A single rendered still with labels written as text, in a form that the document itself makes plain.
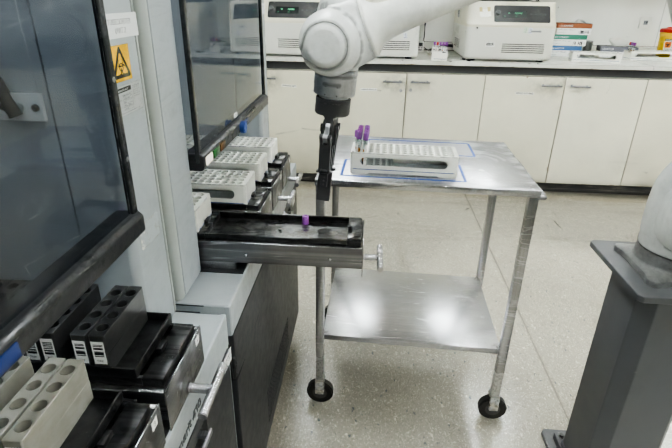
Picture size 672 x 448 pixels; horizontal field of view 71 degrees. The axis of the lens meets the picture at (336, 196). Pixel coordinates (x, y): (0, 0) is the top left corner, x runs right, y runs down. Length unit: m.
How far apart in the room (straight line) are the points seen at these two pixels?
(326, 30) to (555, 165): 2.98
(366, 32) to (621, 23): 3.55
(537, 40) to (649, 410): 2.41
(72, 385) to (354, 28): 0.61
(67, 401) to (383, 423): 1.22
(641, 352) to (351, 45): 0.99
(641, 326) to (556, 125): 2.36
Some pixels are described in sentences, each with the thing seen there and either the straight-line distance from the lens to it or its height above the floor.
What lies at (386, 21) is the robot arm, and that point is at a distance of 0.82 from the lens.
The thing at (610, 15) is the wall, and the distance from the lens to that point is 4.21.
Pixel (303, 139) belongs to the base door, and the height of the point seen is 0.34.
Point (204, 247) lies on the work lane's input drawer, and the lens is 1.03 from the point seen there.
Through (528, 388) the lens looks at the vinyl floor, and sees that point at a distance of 1.94.
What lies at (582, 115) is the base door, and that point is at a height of 0.57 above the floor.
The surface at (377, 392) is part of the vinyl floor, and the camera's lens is 1.80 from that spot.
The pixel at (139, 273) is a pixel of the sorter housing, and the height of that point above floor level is 0.89.
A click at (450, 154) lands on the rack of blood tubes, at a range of 1.34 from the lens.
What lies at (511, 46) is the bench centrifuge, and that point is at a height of 1.00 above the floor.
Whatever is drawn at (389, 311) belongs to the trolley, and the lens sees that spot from 1.68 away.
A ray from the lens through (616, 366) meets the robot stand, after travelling 1.41.
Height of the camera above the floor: 1.28
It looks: 23 degrees down
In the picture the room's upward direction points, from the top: 1 degrees clockwise
